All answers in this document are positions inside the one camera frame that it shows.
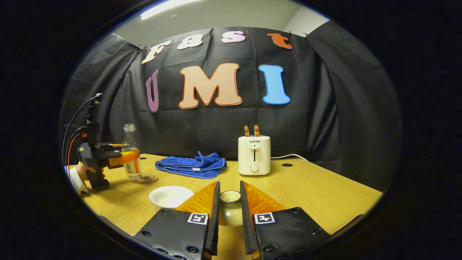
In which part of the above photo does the cream ceramic teacup lid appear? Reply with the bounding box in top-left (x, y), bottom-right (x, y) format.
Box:
top-left (219, 190), bottom-right (243, 227)

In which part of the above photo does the blue folded towel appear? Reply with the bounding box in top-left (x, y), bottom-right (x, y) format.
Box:
top-left (155, 151), bottom-right (227, 180)

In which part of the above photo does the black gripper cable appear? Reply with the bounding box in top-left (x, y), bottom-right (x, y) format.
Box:
top-left (62, 93), bottom-right (103, 161)

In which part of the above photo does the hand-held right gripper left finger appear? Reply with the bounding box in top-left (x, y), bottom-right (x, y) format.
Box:
top-left (134, 181), bottom-right (221, 260)

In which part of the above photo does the white toaster power cable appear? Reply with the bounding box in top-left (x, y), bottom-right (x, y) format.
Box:
top-left (270, 153), bottom-right (309, 161)

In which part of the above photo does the red gripper cable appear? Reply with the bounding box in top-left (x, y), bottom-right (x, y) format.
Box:
top-left (66, 133), bottom-right (88, 168)

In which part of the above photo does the cream ceramic teacup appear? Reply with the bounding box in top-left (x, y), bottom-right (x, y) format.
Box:
top-left (149, 186), bottom-right (195, 209)

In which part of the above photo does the clear plastic water bottle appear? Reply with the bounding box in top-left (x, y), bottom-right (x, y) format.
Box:
top-left (121, 123), bottom-right (143, 179)

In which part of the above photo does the round wooden coaster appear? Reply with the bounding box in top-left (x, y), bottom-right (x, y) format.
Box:
top-left (135, 174), bottom-right (159, 185)

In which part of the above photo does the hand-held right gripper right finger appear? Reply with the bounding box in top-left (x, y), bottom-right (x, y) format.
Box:
top-left (240, 181), bottom-right (331, 260)

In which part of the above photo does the cream toaster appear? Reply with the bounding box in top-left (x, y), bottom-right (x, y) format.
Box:
top-left (238, 135), bottom-right (271, 177)

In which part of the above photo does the black backdrop cloth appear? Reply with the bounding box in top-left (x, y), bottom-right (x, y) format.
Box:
top-left (58, 20), bottom-right (403, 192)

